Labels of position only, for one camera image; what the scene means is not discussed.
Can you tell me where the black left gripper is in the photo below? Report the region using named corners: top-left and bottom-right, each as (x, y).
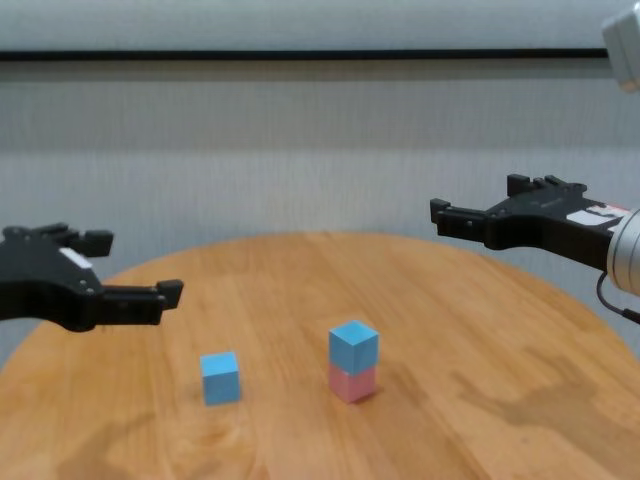
top-left (0, 222), bottom-right (185, 334)

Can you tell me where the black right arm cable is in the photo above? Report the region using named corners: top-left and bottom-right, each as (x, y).
top-left (595, 271), bottom-right (640, 325)

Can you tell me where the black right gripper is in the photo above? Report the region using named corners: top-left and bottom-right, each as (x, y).
top-left (429, 173), bottom-right (632, 275)

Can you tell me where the pink wooden cube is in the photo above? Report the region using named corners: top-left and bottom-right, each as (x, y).
top-left (327, 361), bottom-right (378, 404)

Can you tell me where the black wall strip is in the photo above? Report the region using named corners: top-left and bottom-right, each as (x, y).
top-left (0, 47), bottom-right (610, 63)

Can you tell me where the blue wooden cube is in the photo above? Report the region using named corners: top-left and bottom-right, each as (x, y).
top-left (199, 350), bottom-right (242, 407)
top-left (328, 319), bottom-right (380, 376)

